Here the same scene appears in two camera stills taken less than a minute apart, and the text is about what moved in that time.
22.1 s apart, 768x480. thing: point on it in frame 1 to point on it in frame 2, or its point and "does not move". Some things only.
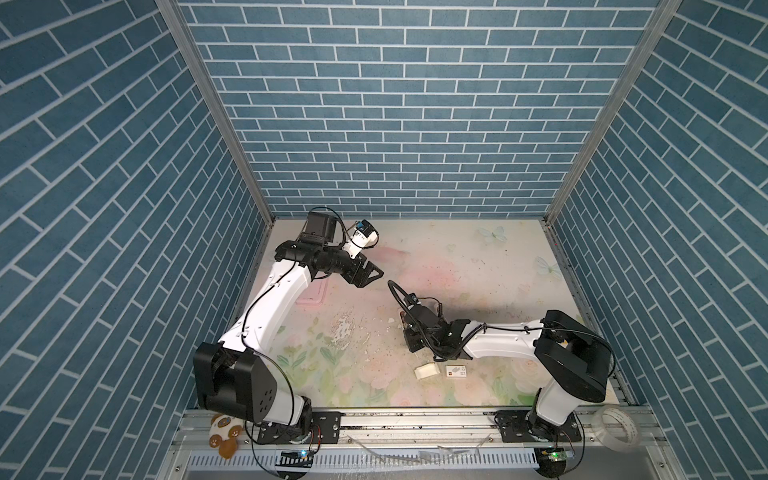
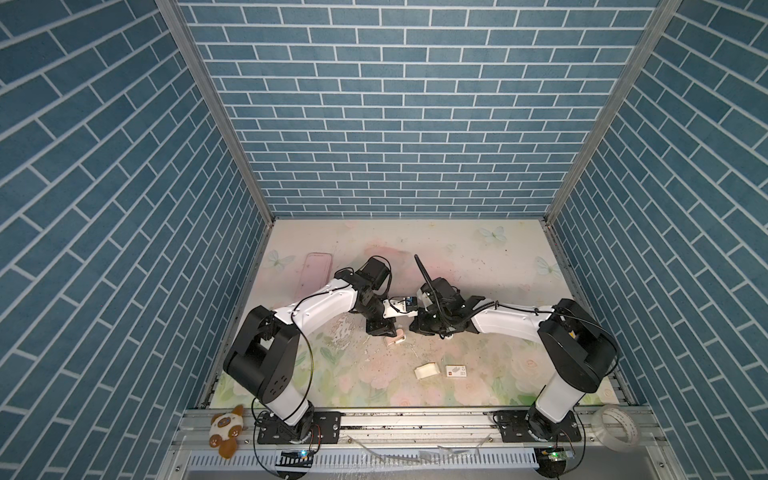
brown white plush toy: x=224 y=433 does not move
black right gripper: x=407 y=337 to x=419 y=324
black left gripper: x=359 y=279 to x=382 y=327
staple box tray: x=425 y=370 does not move
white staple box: x=456 y=370 does not move
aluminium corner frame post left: x=195 y=58 does not move
